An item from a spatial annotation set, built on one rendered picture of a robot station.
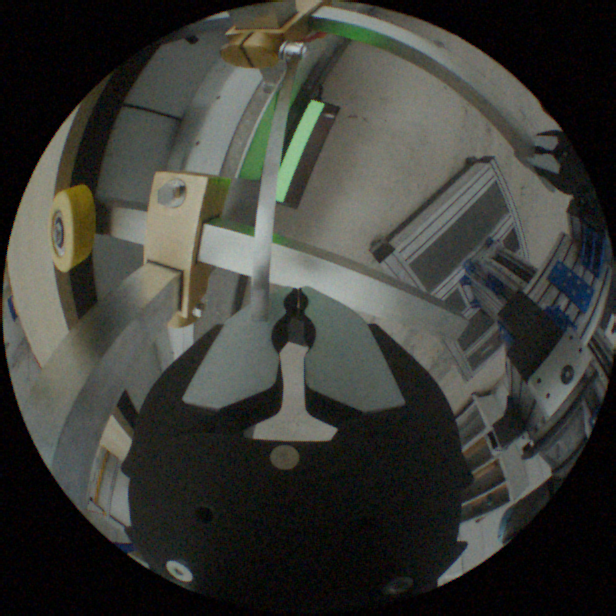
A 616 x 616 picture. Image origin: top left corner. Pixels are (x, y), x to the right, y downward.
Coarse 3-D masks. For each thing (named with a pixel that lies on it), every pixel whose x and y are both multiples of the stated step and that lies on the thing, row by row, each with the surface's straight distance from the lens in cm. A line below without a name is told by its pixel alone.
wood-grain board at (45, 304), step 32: (96, 96) 30; (64, 128) 30; (64, 160) 28; (32, 192) 41; (32, 224) 39; (32, 256) 42; (32, 288) 49; (64, 288) 32; (32, 320) 67; (64, 320) 33; (128, 448) 86
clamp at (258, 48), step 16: (304, 0) 25; (320, 0) 25; (304, 16) 22; (240, 32) 21; (256, 32) 20; (272, 32) 20; (288, 32) 20; (304, 32) 24; (224, 48) 21; (240, 48) 20; (256, 48) 19; (272, 48) 19; (240, 64) 22; (256, 64) 22; (272, 64) 21
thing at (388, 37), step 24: (192, 24) 29; (216, 24) 28; (312, 24) 25; (336, 24) 24; (360, 24) 23; (384, 24) 24; (384, 48) 24; (408, 48) 23; (432, 48) 25; (432, 72) 25; (456, 72) 24; (480, 96) 25; (504, 120) 27; (528, 144) 29
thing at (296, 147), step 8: (312, 104) 33; (320, 104) 33; (312, 112) 32; (304, 120) 32; (312, 120) 32; (304, 128) 31; (296, 136) 31; (304, 136) 31; (296, 144) 31; (304, 144) 31; (288, 152) 31; (296, 152) 31; (288, 160) 30; (296, 160) 30; (288, 168) 30; (280, 176) 30; (288, 176) 30; (280, 184) 30; (288, 184) 30; (280, 192) 30; (280, 200) 30
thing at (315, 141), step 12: (324, 108) 33; (336, 108) 33; (324, 120) 32; (312, 132) 31; (324, 132) 31; (312, 144) 31; (312, 156) 30; (300, 168) 30; (300, 180) 30; (288, 192) 30; (300, 192) 30
